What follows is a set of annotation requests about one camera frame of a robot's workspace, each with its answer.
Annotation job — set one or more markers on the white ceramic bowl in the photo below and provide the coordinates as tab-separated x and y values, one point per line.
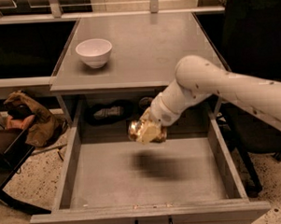
94	52

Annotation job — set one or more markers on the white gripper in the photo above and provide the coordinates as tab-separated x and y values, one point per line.
161	113

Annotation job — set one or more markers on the black office chair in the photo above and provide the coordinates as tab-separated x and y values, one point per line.
251	45

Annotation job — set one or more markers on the brown crumpled bag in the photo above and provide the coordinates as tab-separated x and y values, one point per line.
25	113

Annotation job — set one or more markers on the roll of tape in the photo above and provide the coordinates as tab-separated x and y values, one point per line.
144	103

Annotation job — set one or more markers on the black chair at left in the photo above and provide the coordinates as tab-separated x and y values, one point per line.
14	151

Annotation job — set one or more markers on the grey cabinet counter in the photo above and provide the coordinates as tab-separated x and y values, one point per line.
146	48

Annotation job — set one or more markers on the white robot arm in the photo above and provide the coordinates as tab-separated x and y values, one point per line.
197	79

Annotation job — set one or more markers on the grey open drawer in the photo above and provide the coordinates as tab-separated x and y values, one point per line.
190	178

